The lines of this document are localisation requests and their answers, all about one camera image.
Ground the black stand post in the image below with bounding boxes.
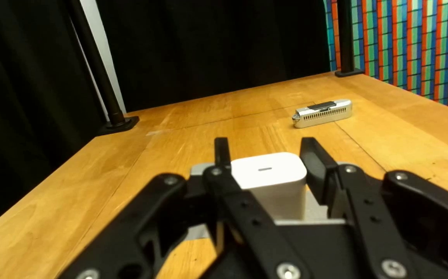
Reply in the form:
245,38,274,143
67,0,140,135

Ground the white extension cord strip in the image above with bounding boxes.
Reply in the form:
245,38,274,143
186,162,349,242

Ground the silver rectangular device on table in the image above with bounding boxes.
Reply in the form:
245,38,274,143
291,100,352,128

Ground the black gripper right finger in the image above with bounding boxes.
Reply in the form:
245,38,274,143
299,137,338,205

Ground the black curtain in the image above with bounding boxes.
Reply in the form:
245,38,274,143
0,0,329,216

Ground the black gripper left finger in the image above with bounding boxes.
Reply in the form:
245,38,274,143
212,137,231,176

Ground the white charger head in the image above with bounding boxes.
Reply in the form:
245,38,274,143
231,152,307,222

